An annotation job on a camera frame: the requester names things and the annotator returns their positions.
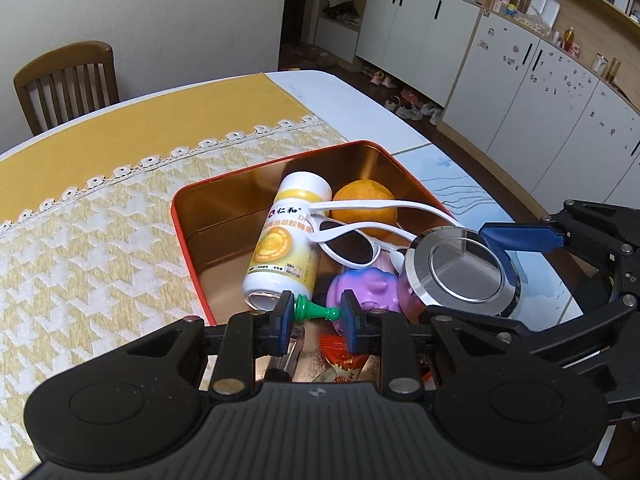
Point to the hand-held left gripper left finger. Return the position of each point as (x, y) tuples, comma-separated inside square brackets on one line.
[(284, 325)]

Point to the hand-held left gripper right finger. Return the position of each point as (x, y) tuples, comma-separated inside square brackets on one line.
[(354, 325)]

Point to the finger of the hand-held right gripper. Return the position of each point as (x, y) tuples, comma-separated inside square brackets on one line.
[(520, 237), (560, 340)]

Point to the metal nail clipper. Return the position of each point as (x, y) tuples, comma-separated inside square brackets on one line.
[(287, 355)]

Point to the small red packet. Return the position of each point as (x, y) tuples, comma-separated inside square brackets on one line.
[(345, 355)]

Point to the green chess pawn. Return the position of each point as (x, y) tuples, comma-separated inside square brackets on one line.
[(315, 310)]

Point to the purple squishy toy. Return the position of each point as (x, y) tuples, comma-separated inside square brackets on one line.
[(370, 285)]

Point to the white sunglasses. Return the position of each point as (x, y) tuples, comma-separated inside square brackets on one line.
[(350, 250)]

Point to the white yellow pill bottle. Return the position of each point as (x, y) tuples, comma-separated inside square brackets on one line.
[(285, 245)]

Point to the red tin box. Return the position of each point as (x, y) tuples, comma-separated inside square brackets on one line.
[(225, 230)]

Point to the orange fruit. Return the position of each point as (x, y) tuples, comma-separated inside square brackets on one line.
[(365, 195)]

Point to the row of shoes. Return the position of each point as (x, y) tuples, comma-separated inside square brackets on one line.
[(410, 105)]

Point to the yellow patterned table runner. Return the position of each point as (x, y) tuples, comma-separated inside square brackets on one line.
[(100, 240)]

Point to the white low shoe cabinet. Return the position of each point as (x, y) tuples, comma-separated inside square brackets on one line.
[(337, 35)]

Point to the wooden chair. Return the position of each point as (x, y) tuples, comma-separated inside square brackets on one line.
[(65, 85)]

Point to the white wooden wall cabinet unit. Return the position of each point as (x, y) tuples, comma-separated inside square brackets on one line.
[(500, 85)]

